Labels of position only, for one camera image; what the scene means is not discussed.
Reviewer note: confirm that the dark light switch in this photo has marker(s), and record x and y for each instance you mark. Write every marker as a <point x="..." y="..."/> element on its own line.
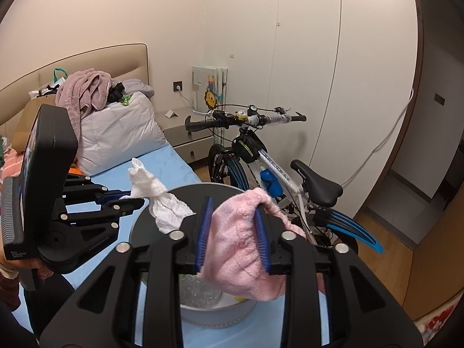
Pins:
<point x="439" y="99"/>

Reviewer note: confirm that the blue water bottle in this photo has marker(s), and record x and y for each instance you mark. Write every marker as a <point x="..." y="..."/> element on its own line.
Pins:
<point x="272" y="183"/>

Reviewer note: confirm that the wall socket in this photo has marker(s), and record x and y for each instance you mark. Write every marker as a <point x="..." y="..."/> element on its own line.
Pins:
<point x="177" y="86"/>

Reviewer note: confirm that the lion-print board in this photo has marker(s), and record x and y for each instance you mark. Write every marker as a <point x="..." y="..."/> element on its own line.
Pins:
<point x="206" y="79"/>

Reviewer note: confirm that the clear plastic bag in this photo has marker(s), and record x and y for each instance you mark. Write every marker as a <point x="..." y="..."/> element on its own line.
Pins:
<point x="199" y="292"/>

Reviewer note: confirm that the white wardrobe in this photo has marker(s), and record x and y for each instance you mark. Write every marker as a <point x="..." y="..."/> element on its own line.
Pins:
<point x="326" y="61"/>

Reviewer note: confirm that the floral rug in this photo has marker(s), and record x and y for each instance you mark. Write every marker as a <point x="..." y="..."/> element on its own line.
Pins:
<point x="442" y="319"/>

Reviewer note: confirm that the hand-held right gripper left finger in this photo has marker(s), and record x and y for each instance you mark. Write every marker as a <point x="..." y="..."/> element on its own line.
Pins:
<point x="203" y="235"/>

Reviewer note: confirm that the pink fleece cloth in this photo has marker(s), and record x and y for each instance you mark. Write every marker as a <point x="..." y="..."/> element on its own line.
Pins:
<point x="235" y="246"/>

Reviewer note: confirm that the grey garment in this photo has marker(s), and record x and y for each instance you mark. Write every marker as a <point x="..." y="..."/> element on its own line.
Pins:
<point x="139" y="87"/>

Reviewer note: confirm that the small black item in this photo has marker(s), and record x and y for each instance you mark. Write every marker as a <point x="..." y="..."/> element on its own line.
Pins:
<point x="116" y="93"/>

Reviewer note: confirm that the person's left forearm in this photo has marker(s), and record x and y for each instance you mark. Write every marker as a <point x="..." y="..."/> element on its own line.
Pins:
<point x="9" y="286"/>

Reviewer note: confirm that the brown door frame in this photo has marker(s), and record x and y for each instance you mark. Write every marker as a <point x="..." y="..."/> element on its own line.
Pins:
<point x="420" y="79"/>

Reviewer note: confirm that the blue bed sheet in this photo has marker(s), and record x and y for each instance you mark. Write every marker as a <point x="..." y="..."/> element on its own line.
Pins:
<point x="170" y="166"/>

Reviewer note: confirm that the white tissue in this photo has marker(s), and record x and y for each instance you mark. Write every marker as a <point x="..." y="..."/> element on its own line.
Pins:
<point x="152" y="188"/>

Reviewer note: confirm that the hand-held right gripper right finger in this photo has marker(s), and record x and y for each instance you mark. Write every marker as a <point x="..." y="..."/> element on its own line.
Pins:
<point x="263" y="246"/>

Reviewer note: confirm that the grey bedside table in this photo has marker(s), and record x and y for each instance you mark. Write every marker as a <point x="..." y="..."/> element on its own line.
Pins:
<point x="188" y="134"/>

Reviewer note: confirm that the white pillow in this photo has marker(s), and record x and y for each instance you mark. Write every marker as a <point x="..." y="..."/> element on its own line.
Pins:
<point x="119" y="134"/>

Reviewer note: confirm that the mauve towel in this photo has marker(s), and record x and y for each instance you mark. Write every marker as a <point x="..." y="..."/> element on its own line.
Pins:
<point x="83" y="90"/>

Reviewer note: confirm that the white folded card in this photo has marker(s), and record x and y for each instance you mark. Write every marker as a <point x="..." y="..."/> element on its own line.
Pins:
<point x="171" y="113"/>

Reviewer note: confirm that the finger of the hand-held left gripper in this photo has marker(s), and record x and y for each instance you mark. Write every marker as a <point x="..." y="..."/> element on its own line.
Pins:
<point x="116" y="194"/>
<point x="127" y="208"/>

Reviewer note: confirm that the beige padded headboard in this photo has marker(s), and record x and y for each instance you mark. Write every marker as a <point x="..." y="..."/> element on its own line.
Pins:
<point x="108" y="61"/>

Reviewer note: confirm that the small green plastic item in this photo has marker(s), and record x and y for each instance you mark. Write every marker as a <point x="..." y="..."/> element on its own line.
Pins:
<point x="126" y="100"/>

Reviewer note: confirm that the pink striped quilt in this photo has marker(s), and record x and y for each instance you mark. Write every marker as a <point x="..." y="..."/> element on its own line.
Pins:
<point x="9" y="166"/>

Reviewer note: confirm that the white and blue bicycle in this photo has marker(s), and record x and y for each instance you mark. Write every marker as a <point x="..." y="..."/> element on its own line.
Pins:
<point x="315" y="185"/>

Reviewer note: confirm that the grey round bin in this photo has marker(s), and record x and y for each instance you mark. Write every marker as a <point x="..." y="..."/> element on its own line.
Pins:
<point x="210" y="317"/>

